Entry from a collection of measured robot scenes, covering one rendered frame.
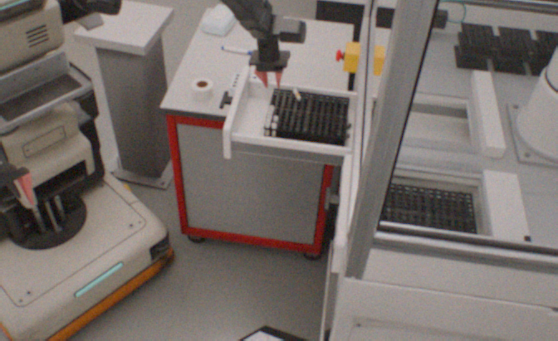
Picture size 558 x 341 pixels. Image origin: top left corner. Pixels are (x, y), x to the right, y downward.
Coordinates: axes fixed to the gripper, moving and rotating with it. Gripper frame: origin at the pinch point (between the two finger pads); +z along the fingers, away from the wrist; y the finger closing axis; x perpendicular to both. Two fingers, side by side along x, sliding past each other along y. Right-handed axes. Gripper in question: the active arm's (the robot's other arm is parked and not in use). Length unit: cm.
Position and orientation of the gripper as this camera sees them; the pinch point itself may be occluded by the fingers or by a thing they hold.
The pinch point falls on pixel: (272, 85)
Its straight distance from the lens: 154.2
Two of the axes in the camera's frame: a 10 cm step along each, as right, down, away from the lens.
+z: 0.8, 7.3, 6.8
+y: 9.8, 0.7, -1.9
